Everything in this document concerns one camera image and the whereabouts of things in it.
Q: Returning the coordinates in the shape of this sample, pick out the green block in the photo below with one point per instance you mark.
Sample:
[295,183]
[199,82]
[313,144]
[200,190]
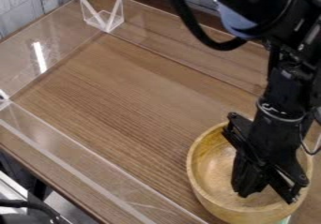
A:
[285,220]

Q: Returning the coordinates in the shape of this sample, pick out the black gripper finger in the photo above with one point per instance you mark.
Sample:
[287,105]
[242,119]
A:
[283,186]
[247,176]

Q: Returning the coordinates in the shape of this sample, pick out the brown wooden bowl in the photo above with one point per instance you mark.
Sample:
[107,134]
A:
[208,171]

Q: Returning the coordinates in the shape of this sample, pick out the clear acrylic corner bracket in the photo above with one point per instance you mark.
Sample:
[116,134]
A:
[104,20]

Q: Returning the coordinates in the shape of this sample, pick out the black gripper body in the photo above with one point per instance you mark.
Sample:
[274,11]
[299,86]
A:
[270,139]

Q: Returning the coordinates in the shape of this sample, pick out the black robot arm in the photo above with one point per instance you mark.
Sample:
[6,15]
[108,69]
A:
[289,25]

